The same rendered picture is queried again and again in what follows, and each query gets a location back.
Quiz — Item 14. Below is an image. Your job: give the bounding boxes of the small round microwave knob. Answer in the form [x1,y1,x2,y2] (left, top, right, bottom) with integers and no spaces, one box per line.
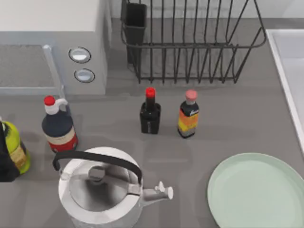
[74,68,96,84]

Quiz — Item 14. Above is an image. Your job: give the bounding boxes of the large round microwave knob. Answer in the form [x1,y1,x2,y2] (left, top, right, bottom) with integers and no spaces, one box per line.
[68,47,92,64]

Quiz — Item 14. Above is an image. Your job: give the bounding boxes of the glass microwave door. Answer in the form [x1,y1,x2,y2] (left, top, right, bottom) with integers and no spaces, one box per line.
[0,44,65,97]

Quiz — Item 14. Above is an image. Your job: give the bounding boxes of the pale green plate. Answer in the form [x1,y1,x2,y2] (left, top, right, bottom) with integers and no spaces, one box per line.
[207,152,304,228]

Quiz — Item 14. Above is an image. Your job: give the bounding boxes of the dark bottle with orange label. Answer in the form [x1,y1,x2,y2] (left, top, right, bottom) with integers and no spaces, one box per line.
[177,89,200,139]

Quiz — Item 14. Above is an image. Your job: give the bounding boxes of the dark bottle with white handle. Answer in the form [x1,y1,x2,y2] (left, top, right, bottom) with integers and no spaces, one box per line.
[41,95,79,154]

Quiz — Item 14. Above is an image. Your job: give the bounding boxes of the yellow-green bottle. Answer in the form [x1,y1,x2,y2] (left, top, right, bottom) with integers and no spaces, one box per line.
[0,120,31,176]

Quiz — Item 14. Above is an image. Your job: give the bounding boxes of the black cutlery holder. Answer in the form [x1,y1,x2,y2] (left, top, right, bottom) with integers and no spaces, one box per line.
[121,1,148,46]

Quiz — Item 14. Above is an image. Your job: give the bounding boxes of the pale microwave oven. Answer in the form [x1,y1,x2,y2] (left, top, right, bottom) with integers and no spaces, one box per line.
[0,0,108,96]

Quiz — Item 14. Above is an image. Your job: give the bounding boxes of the black wire dish rack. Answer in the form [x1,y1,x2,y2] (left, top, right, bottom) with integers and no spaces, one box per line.
[120,0,267,85]

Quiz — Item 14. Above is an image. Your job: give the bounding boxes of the small black bottle red cap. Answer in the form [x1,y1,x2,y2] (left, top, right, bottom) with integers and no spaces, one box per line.
[139,87,162,135]

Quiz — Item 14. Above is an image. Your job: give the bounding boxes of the silver kettle with black handle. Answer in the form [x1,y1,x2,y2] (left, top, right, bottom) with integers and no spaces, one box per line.
[52,146,174,228]

